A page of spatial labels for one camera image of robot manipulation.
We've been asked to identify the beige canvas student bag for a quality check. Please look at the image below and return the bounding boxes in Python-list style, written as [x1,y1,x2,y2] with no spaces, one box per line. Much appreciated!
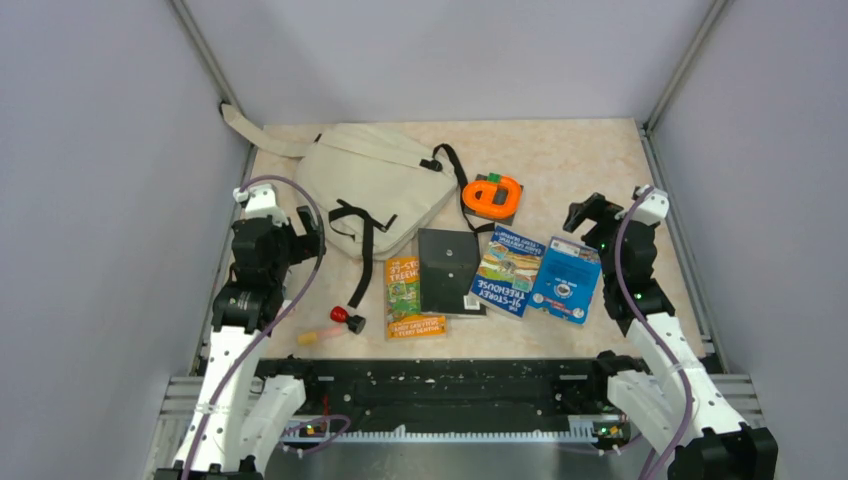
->
[219,102,488,311]

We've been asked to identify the blue 91-storey treehouse book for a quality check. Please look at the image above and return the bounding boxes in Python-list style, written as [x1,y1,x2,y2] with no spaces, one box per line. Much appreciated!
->
[469,225,547,319]

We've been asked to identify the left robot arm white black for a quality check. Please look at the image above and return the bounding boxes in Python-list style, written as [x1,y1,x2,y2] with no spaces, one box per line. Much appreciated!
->
[153,206,326,479]

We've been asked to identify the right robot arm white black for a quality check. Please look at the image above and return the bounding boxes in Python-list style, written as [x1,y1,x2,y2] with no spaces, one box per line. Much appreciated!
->
[563,186,779,479]

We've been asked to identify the light blue book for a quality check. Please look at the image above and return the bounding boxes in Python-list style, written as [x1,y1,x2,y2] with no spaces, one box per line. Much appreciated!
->
[528,237,601,325]

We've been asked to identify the red black stamp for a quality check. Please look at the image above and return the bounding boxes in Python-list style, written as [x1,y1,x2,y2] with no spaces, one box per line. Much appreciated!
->
[329,306,367,335]

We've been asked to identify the yellow pink highlighter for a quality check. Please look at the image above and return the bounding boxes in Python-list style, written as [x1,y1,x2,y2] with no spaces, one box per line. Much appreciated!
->
[296,325,348,346]

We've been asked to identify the black square pad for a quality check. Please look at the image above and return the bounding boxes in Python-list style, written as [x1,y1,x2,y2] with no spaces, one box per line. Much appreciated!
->
[463,174,525,228]

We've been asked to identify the orange tape dispenser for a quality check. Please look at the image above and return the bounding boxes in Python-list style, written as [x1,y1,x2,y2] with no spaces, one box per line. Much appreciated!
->
[461,173,525,221]

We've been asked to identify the orange treehouse book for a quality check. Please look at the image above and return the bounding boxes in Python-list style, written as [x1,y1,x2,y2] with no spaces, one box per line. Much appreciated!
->
[384,256,448,341]

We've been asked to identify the black notebook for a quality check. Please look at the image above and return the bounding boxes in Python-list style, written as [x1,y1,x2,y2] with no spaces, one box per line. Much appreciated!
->
[418,228,486,318]

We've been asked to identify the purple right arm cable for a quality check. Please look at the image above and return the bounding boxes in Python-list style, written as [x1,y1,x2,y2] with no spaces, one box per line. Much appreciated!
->
[612,188,695,480]

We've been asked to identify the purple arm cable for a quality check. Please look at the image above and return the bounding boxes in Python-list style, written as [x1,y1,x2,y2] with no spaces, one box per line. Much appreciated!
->
[612,188,695,480]
[178,174,327,480]

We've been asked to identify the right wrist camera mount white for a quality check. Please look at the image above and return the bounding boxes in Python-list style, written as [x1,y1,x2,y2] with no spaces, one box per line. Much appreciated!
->
[632,185,670,225]

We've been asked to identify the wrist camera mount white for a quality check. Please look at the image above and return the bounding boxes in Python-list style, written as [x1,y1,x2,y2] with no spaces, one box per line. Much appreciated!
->
[233,183,289,226]
[632,185,670,225]

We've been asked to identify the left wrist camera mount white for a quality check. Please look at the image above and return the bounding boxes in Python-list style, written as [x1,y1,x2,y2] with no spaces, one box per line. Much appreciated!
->
[233,183,289,226]

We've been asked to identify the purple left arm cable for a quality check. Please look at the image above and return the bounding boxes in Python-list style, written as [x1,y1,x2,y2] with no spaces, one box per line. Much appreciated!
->
[178,174,327,480]

